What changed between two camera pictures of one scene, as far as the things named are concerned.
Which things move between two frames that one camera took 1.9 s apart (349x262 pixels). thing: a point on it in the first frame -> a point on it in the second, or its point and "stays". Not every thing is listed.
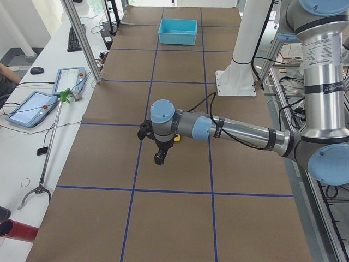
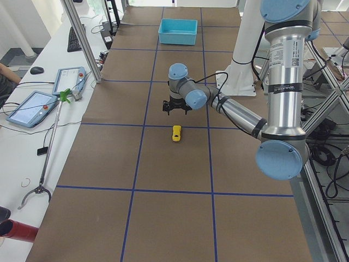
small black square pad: x=42 y=150 stays
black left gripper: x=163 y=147 -> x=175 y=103
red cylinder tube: x=11 y=228 stays
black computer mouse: x=36 y=70 stays
